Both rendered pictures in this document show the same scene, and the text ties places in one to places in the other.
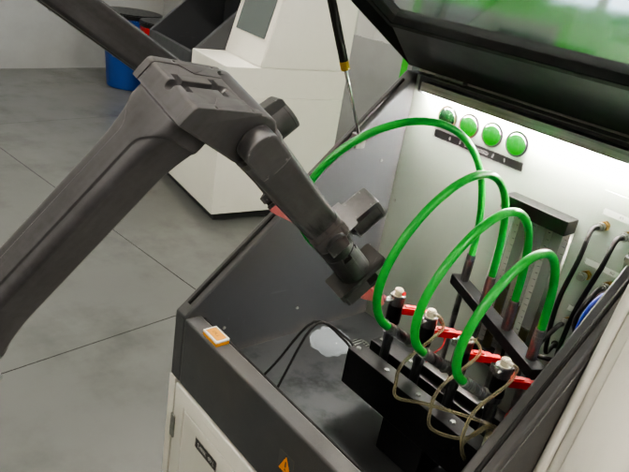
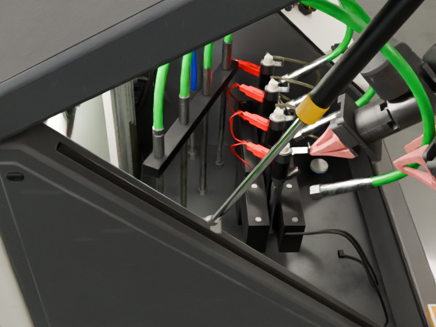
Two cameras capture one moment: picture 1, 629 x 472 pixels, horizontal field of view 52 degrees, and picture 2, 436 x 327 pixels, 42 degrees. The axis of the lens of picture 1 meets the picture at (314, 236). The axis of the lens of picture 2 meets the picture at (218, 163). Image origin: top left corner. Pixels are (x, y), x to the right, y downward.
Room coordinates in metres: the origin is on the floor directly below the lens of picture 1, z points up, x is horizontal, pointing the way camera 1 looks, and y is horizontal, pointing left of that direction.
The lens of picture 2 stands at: (1.65, 0.15, 1.74)
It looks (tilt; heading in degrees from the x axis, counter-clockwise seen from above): 45 degrees down; 218
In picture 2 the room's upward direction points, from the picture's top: 4 degrees clockwise
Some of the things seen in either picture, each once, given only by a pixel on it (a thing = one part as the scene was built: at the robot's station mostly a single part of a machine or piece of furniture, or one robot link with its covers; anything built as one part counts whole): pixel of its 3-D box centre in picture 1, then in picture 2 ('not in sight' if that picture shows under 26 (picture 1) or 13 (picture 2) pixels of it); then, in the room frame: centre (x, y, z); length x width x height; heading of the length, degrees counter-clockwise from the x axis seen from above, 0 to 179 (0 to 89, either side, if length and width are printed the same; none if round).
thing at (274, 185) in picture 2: (383, 343); (281, 193); (1.05, -0.16, 1.01); 0.05 x 0.03 x 0.21; 133
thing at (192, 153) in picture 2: not in sight; (193, 124); (0.96, -0.46, 0.93); 0.02 x 0.02 x 0.19; 43
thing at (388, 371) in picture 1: (420, 421); (263, 181); (0.97, -0.25, 0.91); 0.34 x 0.10 x 0.15; 43
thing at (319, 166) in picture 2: not in sight; (318, 166); (0.79, -0.22, 0.84); 0.04 x 0.04 x 0.01
